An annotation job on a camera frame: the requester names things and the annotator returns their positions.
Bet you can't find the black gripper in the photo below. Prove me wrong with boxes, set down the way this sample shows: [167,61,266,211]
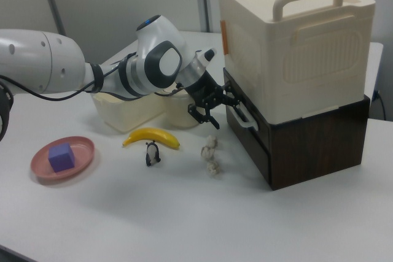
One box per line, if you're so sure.
[179,70,247,130]

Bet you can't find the brown drawer with white handle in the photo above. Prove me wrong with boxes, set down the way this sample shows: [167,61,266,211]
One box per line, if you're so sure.
[223,68,271,153]

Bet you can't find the plain brown drawer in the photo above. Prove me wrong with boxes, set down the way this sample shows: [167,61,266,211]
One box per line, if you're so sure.
[226,120,273,190]

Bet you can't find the cream open storage box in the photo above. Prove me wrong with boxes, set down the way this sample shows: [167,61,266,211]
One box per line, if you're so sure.
[91,90,169,133]

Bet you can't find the dark brown drawer cabinet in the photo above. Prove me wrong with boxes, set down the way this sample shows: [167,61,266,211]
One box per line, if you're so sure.
[223,68,372,191]

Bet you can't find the yellow toy banana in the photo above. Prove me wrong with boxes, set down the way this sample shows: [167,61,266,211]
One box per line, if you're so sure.
[122,127,181,151]

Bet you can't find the black and white panda figure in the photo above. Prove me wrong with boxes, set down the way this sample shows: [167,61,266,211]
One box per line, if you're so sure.
[144,141,163,167]

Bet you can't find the pink plate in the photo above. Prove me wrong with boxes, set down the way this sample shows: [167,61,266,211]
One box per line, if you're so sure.
[30,135,96,182]

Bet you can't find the purple cube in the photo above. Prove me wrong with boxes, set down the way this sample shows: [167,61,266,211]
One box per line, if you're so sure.
[48,142,76,172]

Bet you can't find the orange fridge door handle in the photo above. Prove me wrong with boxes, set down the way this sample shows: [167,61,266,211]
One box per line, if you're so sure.
[220,20,230,56]

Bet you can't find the cream toy fridge with handles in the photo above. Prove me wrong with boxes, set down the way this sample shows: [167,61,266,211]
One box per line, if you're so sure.
[217,0,377,125]

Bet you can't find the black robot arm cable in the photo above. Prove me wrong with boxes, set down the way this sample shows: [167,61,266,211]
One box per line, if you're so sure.
[0,52,185,102]

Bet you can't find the black wall cable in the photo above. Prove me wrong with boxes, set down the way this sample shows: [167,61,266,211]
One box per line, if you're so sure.
[372,89,386,120]

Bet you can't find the black cable loop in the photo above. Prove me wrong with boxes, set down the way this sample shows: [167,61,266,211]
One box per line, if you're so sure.
[0,80,15,142]

